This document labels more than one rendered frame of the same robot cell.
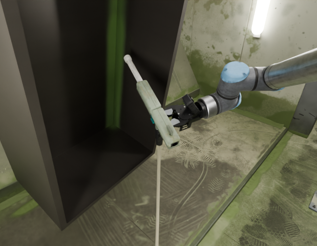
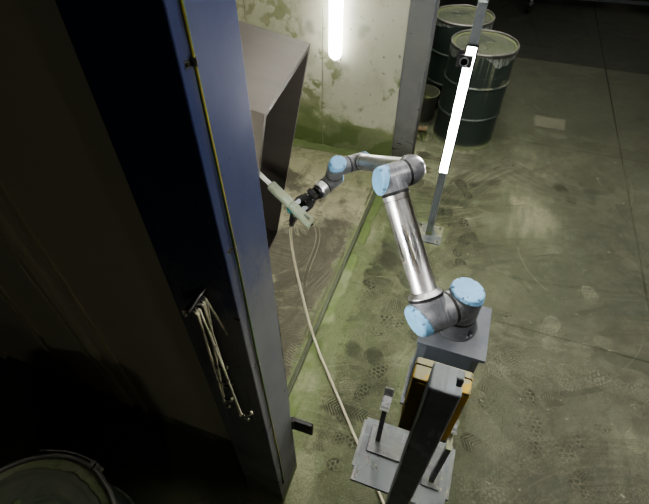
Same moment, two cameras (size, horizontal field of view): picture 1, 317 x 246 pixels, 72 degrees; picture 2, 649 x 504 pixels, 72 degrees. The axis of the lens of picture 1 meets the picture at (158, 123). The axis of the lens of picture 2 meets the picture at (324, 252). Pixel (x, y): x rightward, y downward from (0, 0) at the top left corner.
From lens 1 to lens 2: 1.57 m
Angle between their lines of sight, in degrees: 23
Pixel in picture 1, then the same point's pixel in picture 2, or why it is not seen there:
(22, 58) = not seen: hidden behind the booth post
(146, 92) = (279, 192)
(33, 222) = not seen: hidden behind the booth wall
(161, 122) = (299, 212)
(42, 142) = not seen: hidden behind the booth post
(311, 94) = (404, 121)
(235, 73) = (338, 167)
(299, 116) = (398, 146)
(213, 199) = (334, 258)
